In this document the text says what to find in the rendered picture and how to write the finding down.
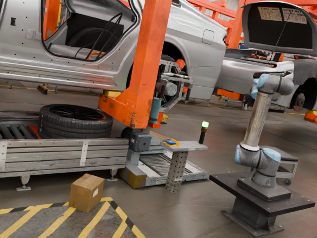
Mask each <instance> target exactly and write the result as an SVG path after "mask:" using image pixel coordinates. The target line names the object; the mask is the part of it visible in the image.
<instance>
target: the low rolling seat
mask: <svg viewBox="0 0 317 238"><path fill-rule="evenodd" d="M263 148H269V149H272V150H274V151H276V152H278V153H279V154H280V155H281V160H280V163H286V164H293V167H292V171H289V170H288V169H286V168H284V167H283V166H281V165H279V167H278V170H277V173H276V178H286V179H285V181H284V183H285V184H286V185H290V184H291V183H292V182H291V180H290V179H293V177H294V174H295V171H296V168H297V165H298V159H297V158H296V157H294V156H292V155H290V154H288V153H286V152H284V151H282V150H280V149H279V148H277V147H270V146H261V145H259V150H262V149H263ZM253 170H254V168H252V167H251V171H253Z"/></svg>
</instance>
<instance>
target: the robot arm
mask: <svg viewBox="0 0 317 238"><path fill-rule="evenodd" d="M293 91H294V84H293V82H292V81H291V80H289V79H287V78H285V77H281V76H274V75H270V74H262V75H261V76H260V78H259V79H255V80H254V81H253V84H252V86H251V88H250V91H249V94H248V93H246V94H244V96H245V97H248V98H247V99H246V100H245V102H244V109H245V111H247V109H249V110H251V108H250V107H253V109H252V113H251V116H250V120H249V124H248V127H247V131H246V134H245V138H244V141H242V142H241V143H240V145H237V147H236V152H235V163H237V164H240V165H244V166H248V167H252V168H256V169H257V170H256V172H255V173H254V174H253V175H252V177H251V180H252V182H254V183H255V184H257V185H259V186H261V187H265V188H275V186H276V180H275V177H276V173H277V170H278V167H279V163H280V160H281V155H280V154H279V153H278V152H276V151H274V150H272V149H269V148H263V149H262V150H259V146H258V143H259V139H260V136H261V132H262V129H263V126H264V123H265V120H266V116H267V112H268V109H269V106H270V103H271V101H274V102H276V101H277V100H278V99H279V97H281V96H283V95H289V94H291V93H292V92H293Z"/></svg>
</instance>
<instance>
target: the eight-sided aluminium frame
mask: <svg viewBox="0 0 317 238"><path fill-rule="evenodd" d="M160 64H164V65H165V64H166V65H171V66H172V67H173V69H174V71H175V73H176V74H177V73H179V72H180V71H181V70H180V68H179V66H178V64H177V63H175V62H171V61H166V60H160ZM160 64H159V65H160ZM183 87H184V82H180V81H178V85H177V92H176V94H175V97H174V98H173V99H172V100H171V101H170V102H169V103H167V104H166V105H165V106H164V107H160V110H159V112H168V111H169V110H170V109H171V108H172V107H173V106H174V105H175V104H176V103H177V102H178V101H180V100H181V97H182V92H183Z"/></svg>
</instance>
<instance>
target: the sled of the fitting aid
mask: <svg viewBox="0 0 317 238"><path fill-rule="evenodd" d="M115 138H122V137H121V136H116V137H115ZM149 153H167V149H166V148H164V147H162V146H161V145H150V148H149V151H144V152H142V153H140V154H149Z"/></svg>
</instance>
